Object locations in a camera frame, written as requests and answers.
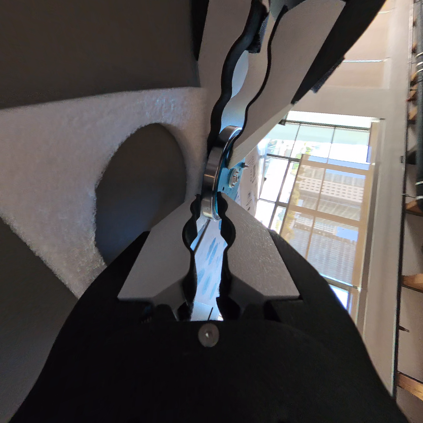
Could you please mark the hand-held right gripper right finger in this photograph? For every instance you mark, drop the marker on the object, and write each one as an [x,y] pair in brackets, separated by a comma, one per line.
[258,263]

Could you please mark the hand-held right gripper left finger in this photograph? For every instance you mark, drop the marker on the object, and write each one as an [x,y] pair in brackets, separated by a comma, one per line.
[158,267]

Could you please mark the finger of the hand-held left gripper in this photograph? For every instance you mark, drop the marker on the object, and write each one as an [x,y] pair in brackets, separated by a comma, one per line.
[287,65]
[217,42]

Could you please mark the blue disc with metal rim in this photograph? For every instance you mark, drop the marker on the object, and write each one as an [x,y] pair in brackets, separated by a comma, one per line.
[212,171]

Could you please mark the white foam frame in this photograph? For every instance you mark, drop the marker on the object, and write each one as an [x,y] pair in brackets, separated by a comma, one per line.
[49,165]

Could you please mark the dark desk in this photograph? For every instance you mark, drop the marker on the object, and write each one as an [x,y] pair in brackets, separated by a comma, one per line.
[82,49]

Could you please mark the printed instruction manual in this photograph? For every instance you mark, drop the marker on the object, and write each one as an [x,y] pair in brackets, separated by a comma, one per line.
[206,263]

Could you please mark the large grid window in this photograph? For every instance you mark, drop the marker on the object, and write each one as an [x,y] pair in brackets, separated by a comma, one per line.
[314,197]

